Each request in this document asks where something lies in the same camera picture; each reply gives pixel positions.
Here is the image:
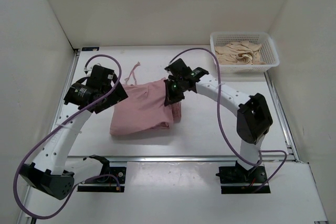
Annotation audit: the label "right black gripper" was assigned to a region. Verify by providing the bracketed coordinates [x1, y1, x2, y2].
[164, 78, 186, 106]

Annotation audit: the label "pink trousers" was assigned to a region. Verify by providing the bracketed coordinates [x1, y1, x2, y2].
[110, 62, 182, 136]

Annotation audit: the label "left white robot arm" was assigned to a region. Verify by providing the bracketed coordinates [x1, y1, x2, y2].
[16, 65, 128, 200]

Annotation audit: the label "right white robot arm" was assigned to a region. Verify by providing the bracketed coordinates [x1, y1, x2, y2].
[164, 59, 273, 182]

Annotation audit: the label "beige trousers in basket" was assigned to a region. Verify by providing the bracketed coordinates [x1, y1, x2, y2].
[214, 41, 266, 65]

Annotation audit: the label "white plastic basket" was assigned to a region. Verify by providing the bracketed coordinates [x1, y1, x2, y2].
[210, 32, 280, 74]

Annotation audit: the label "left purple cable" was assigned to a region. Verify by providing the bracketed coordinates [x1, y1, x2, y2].
[14, 54, 123, 220]

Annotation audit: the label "purple cable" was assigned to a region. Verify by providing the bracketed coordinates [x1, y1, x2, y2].
[167, 47, 288, 193]
[14, 54, 123, 220]

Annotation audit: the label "aluminium front rail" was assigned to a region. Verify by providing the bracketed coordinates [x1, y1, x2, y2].
[67, 155, 239, 164]

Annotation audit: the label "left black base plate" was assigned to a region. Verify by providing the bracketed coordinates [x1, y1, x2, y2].
[77, 155, 127, 193]

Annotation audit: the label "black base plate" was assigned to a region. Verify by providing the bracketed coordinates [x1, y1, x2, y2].
[216, 164, 271, 195]
[77, 155, 127, 193]

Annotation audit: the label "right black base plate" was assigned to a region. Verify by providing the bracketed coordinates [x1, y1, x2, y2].
[216, 164, 271, 195]

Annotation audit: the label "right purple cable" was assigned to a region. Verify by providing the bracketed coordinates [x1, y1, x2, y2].
[167, 47, 288, 193]

